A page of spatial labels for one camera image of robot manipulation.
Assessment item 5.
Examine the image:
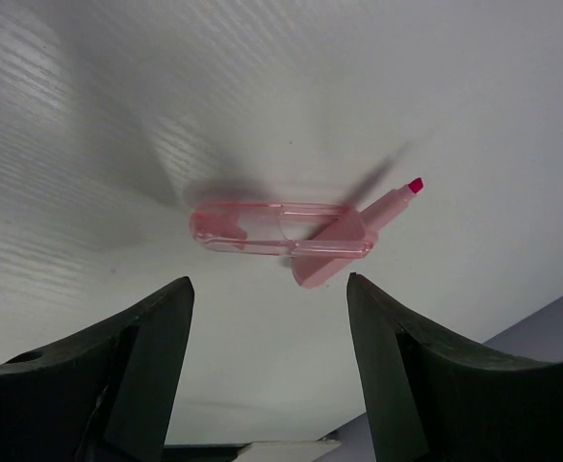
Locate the pink pen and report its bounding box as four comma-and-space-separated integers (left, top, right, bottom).
190, 202, 352, 258
292, 177, 423, 289

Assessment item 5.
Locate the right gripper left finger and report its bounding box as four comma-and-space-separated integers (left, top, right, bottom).
0, 277, 194, 461

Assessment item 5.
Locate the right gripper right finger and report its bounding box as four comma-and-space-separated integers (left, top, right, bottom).
346, 273, 563, 461

